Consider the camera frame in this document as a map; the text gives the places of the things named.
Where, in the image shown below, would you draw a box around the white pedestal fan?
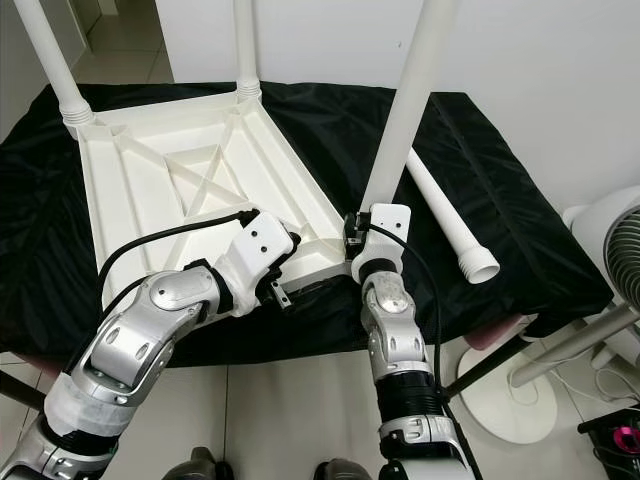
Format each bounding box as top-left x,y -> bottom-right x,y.
453,185 -> 640,444

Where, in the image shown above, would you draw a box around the pink table top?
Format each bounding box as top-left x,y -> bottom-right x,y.
463,316 -> 538,353

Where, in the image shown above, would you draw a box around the grey left robot foot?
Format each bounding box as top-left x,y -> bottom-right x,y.
185,450 -> 231,480

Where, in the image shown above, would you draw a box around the grey robot foot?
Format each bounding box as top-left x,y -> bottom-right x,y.
310,458 -> 371,480
185,450 -> 231,480

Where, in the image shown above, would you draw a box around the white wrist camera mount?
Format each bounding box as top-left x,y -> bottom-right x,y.
222,213 -> 301,311
350,203 -> 413,286

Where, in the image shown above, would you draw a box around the grey right robot foot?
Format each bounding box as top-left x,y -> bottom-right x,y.
310,458 -> 371,480

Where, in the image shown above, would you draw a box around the black cloth table cover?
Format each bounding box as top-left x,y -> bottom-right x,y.
0,82 -> 616,381

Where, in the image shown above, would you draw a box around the white plastic table top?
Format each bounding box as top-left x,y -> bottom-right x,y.
65,82 -> 363,301

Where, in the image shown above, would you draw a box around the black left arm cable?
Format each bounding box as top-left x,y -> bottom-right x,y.
95,208 -> 256,341

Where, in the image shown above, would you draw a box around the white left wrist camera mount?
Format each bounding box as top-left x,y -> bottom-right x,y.
222,213 -> 301,311

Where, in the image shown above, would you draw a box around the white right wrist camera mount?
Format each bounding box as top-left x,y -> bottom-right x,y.
350,203 -> 413,286

